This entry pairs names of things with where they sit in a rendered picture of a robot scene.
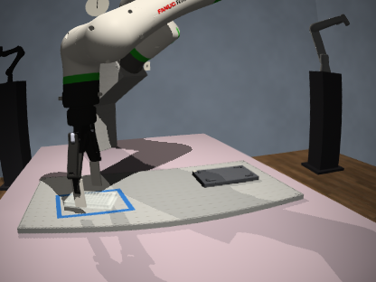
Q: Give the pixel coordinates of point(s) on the blue tape outline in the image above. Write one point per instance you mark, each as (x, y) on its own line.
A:
(124, 198)

